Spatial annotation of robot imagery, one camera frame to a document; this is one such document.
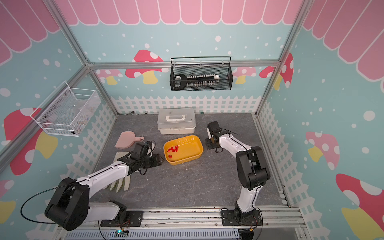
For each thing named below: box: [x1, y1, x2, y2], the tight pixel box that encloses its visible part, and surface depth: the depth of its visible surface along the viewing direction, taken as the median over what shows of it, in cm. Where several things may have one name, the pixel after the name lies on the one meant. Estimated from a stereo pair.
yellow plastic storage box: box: [163, 135, 204, 166], surface depth 101 cm
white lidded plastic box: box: [157, 108, 196, 135], surface depth 105 cm
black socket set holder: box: [174, 74, 220, 90], surface depth 91 cm
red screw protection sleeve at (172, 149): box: [167, 145, 179, 153], surface depth 102 cm
